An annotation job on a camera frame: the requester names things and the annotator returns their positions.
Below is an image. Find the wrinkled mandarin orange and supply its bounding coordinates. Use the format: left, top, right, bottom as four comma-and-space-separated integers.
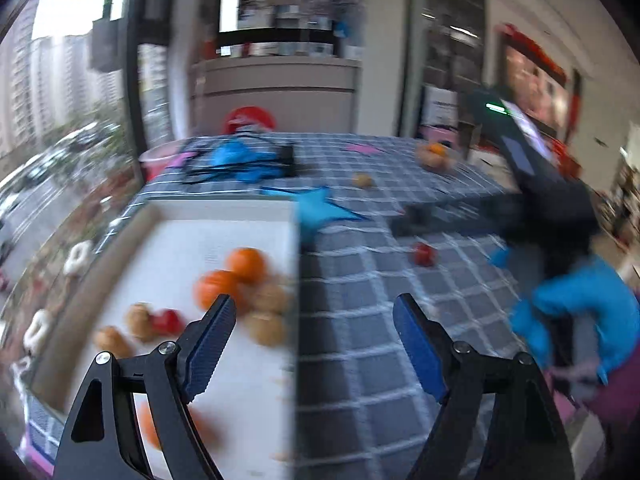
194, 270, 248, 315

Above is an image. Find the wall mounted television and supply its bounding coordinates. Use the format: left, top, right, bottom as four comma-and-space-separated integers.
497, 23, 570, 138

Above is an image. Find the tan longan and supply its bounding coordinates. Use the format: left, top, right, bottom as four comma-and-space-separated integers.
250, 281, 290, 314
244, 311, 286, 348
352, 172, 374, 188

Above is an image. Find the red round stool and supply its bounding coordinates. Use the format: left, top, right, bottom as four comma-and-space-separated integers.
222, 105, 277, 134

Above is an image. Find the tan longan in tray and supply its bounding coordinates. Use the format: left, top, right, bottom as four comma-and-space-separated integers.
244, 311, 286, 348

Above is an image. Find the red cherry tomato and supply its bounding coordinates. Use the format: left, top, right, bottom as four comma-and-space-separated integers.
151, 309, 186, 337
413, 243, 437, 268

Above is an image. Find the white paper bag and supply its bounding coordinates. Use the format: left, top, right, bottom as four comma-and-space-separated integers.
421, 84, 459, 130

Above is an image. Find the blue gloved right hand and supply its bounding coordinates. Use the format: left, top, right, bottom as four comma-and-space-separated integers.
509, 256, 639, 386

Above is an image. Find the white tray with green rim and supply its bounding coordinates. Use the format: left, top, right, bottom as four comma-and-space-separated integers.
30, 196, 298, 479

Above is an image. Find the checkered blue tablecloth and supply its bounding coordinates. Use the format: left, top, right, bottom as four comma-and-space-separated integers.
122, 133, 522, 479

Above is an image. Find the mandarin orange near corner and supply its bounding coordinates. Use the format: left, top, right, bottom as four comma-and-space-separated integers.
137, 402, 213, 450

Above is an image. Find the smooth small orange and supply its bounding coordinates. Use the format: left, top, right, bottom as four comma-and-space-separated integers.
226, 247, 268, 285

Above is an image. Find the brown walnut in tray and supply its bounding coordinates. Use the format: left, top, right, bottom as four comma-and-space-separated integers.
93, 325, 134, 360

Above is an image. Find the black power adapter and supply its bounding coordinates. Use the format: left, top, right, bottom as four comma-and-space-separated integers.
276, 144, 297, 178

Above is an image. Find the clear glass fruit bowl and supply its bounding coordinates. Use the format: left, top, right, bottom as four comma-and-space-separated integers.
416, 143, 459, 174

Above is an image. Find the white cabinet counter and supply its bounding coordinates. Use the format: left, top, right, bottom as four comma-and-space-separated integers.
189, 56, 360, 134

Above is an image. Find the black cable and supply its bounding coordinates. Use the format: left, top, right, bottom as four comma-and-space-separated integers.
182, 131, 296, 186

